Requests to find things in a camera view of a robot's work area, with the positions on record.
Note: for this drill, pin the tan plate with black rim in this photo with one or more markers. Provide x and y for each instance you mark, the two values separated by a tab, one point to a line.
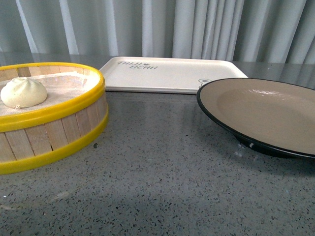
267	116

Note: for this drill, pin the white steamed bun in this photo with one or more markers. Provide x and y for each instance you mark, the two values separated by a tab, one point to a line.
23	92

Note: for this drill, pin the white rectangular tray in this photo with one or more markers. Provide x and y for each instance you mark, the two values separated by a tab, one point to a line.
162	75

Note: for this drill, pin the white steamer liner cloth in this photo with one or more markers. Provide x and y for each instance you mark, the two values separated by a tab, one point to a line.
61	87

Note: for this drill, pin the yellow rimmed bamboo steamer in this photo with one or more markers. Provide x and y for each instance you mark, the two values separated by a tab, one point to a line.
40	137

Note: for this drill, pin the grey pleated curtain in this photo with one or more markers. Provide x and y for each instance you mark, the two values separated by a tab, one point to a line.
279	31

